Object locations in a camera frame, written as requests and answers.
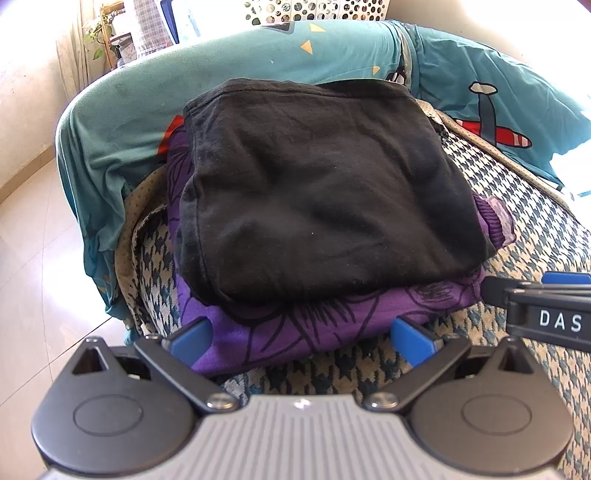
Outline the grey checked fabric cover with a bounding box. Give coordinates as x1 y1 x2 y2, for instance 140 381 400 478
130 0 175 59

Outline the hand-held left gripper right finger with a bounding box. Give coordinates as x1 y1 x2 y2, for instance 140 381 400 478
362 316 544 412

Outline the black t-shirt with red print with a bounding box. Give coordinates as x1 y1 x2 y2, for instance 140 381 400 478
177 78 498 306

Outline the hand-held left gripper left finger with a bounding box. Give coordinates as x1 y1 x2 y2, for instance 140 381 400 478
62 318 240 412

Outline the white perforated laundry basket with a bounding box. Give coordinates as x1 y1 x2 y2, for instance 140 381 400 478
242 0 393 26

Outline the blue airplane print bed sheet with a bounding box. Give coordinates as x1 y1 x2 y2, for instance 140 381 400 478
55 18 585 330

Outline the wooden plant stand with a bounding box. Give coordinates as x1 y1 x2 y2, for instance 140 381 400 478
99 1 138 71

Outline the beige curtain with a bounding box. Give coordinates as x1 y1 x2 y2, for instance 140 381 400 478
54 0 95 101

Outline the green potted plant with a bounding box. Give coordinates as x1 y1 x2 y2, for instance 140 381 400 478
82 4 117 62

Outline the purple cloth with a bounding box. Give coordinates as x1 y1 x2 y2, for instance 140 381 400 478
164 124 516 378

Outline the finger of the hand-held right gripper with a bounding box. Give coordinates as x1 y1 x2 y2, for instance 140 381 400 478
481 276 529 308
522 271 591 296

